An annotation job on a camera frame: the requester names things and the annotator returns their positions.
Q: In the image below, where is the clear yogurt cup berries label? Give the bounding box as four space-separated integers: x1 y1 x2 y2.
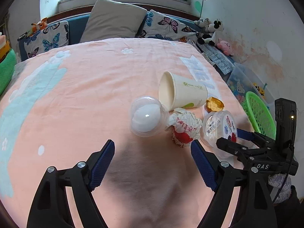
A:
201 111 238 148

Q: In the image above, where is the orange jelly cup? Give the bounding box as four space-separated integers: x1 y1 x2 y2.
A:
206 97 225 113

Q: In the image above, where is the white red wrapper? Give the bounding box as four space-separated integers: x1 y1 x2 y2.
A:
167 108 203 148

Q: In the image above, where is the cream paper cup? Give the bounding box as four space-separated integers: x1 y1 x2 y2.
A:
158 72 208 111

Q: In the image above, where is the clear plastic dome lid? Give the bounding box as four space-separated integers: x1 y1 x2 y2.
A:
130 96 169 137

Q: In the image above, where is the green plastic basket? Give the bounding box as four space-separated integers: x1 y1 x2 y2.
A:
242 91 276 139

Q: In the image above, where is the grey knitted sleeve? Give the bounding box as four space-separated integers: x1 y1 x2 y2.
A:
268 174 292 204

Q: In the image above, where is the yellow toy truck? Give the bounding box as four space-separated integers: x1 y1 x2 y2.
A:
253 82 265 98

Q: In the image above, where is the clear plastic storage bin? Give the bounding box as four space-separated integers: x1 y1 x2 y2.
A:
226 63 275 110

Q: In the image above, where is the grey patterned cloth strip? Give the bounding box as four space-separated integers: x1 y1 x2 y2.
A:
196 43 234 75

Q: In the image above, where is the pink plush toy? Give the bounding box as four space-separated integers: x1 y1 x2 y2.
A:
216 38 234 57

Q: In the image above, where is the pink hello blanket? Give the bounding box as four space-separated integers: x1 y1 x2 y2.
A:
1 39 252 227

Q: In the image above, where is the cow plush toy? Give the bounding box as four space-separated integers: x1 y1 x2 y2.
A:
194 18 224 46

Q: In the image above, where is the right butterfly pillow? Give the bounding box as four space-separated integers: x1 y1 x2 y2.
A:
136 10 200 43

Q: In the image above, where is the butterfly pillow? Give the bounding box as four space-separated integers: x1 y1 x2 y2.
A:
136 10 200 43
19 21 69 61

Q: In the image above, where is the left butterfly pillow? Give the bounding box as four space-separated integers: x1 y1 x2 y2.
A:
19 21 69 61

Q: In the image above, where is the orange fox plush toy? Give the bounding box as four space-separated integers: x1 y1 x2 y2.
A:
27 17 48 36

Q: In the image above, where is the blue sofa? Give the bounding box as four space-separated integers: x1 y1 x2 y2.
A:
17 9 203 61

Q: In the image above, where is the grey pillow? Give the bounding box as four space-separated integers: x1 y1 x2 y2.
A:
80 0 147 43

